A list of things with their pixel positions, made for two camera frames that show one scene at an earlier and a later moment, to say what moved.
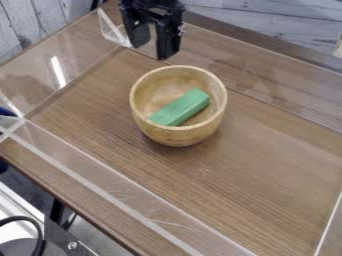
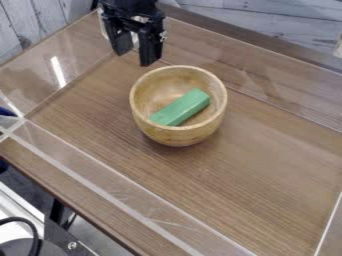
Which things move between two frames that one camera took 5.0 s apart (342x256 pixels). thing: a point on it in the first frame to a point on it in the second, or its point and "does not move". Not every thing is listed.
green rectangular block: (195, 101) does not move
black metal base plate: (59, 236) does not move
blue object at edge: (6, 111) does not move
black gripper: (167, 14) to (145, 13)
